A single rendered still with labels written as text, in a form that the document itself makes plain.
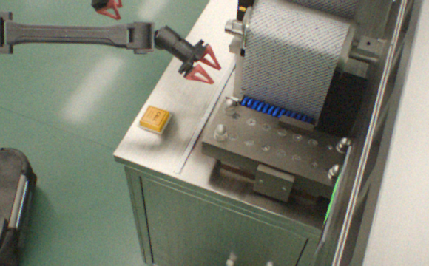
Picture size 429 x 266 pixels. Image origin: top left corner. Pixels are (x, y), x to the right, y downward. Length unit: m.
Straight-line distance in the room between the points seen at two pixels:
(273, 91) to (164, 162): 0.37
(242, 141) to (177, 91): 0.36
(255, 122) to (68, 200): 1.32
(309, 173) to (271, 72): 0.28
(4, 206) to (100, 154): 0.58
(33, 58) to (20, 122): 0.46
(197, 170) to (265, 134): 0.23
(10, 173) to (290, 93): 1.39
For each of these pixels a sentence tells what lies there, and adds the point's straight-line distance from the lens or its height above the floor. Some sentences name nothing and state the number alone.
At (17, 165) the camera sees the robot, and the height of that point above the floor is 0.24.
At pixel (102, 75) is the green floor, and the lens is 2.96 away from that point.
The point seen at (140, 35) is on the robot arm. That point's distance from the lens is 1.40.
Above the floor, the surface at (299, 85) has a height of 1.14.
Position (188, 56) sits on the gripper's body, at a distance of 1.42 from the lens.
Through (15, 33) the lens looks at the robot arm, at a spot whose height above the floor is 1.23.
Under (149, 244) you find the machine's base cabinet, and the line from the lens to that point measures 2.00.
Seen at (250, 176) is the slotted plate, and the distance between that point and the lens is 1.44.
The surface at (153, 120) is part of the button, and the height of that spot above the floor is 0.92.
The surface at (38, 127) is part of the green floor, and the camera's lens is 2.79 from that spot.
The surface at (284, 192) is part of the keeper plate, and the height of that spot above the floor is 0.96.
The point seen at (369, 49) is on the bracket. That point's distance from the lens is 1.30.
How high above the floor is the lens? 2.15
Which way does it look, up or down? 54 degrees down
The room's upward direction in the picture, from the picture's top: 4 degrees clockwise
